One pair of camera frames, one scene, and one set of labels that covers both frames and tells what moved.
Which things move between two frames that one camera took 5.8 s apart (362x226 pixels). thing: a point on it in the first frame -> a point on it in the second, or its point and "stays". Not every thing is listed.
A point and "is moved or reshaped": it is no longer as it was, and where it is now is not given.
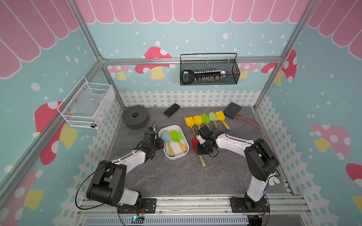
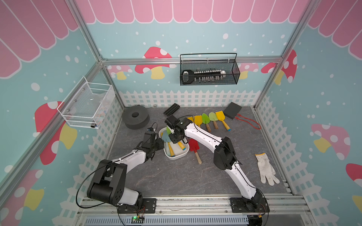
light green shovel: [213, 117] stays
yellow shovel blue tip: [198, 120] stays
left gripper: [161, 145] stays
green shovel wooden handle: [206, 120] stays
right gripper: [199, 152] -> [173, 140]
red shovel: [195, 141] is moved or reshaped
